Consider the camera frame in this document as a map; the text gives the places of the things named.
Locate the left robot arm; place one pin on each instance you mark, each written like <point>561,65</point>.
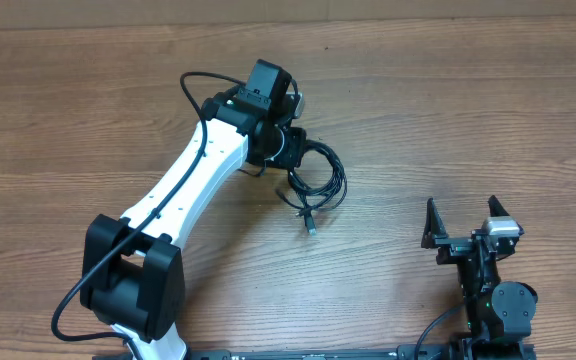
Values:
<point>132,273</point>

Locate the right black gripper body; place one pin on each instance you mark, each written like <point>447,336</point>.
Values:
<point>455,247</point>

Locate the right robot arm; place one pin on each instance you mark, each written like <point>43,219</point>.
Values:
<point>498,313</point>

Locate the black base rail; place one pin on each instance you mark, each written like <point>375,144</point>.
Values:
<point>402,352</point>

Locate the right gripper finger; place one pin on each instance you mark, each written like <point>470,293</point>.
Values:
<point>434,235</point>
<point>496,209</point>

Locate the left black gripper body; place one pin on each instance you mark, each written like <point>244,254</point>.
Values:
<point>282,149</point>

